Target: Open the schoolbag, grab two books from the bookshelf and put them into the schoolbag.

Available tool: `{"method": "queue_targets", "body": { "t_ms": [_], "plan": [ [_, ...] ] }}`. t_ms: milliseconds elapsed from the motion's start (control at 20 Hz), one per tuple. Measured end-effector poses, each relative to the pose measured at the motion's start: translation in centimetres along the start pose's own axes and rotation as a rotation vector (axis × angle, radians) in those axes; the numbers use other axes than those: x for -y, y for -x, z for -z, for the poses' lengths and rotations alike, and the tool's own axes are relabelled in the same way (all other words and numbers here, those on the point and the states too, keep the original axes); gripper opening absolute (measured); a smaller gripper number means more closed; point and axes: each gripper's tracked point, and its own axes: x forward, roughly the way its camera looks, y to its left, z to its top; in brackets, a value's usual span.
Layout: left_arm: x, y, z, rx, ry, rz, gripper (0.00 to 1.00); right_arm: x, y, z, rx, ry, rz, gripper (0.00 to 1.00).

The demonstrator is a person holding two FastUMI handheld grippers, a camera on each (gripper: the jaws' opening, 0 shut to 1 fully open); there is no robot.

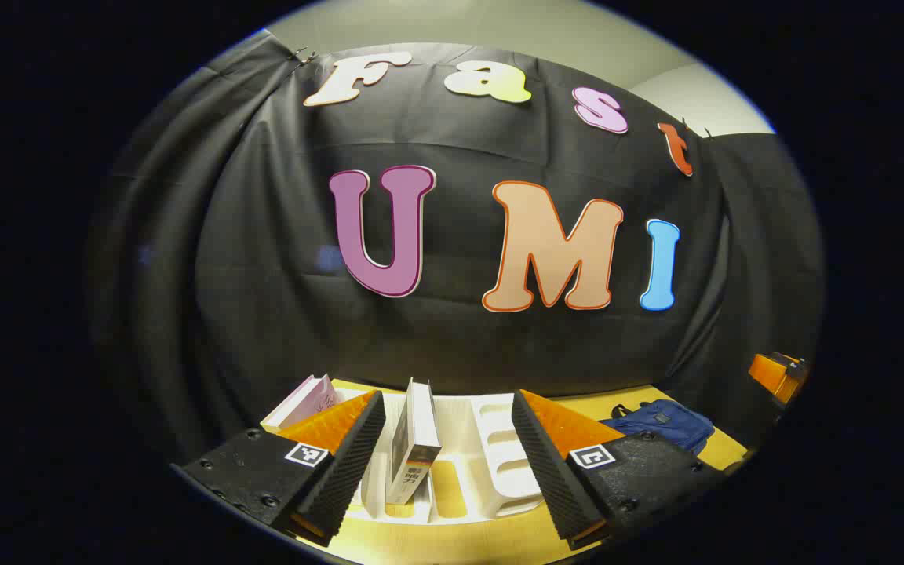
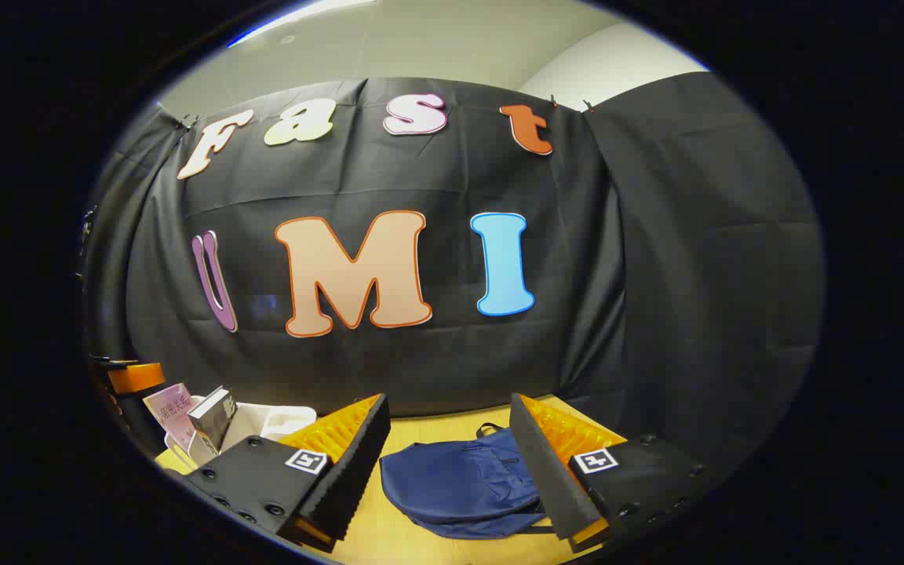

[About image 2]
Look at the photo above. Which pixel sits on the white bookshelf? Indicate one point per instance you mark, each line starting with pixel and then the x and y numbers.
pixel 279 420

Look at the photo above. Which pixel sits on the black backdrop cloth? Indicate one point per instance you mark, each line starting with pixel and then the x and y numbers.
pixel 436 369

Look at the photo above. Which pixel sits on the black and white book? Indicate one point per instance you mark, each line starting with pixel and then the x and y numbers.
pixel 213 416

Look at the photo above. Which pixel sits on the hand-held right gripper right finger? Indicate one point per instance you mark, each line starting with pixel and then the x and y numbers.
pixel 546 479

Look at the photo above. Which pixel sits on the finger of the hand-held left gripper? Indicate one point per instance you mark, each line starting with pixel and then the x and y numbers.
pixel 136 378

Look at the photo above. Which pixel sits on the blue schoolbag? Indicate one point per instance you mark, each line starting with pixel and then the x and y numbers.
pixel 452 486

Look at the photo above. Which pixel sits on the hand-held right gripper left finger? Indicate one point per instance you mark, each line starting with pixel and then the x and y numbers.
pixel 350 463

